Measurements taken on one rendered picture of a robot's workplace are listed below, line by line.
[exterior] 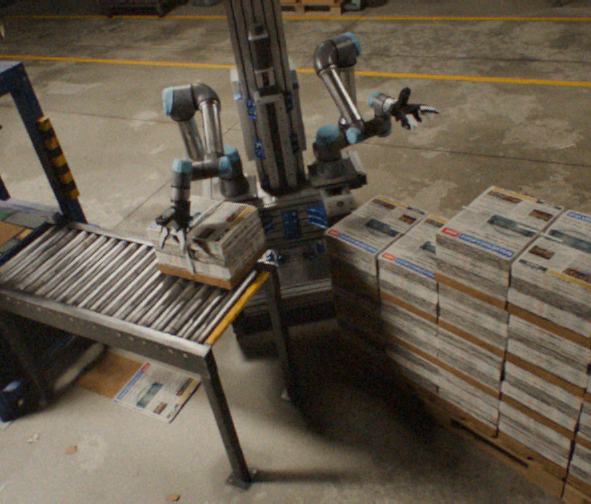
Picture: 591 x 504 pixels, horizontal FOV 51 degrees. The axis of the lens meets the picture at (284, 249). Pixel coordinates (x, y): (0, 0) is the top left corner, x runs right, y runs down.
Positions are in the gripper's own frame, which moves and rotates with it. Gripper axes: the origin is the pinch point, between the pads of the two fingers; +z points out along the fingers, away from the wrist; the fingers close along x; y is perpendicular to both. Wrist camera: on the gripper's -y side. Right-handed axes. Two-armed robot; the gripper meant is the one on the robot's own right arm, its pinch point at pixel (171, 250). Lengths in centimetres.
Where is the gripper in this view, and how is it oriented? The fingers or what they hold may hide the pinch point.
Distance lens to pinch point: 242.9
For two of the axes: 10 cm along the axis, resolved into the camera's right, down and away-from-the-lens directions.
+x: -8.7, -1.7, 4.6
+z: -1.1, 9.8, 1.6
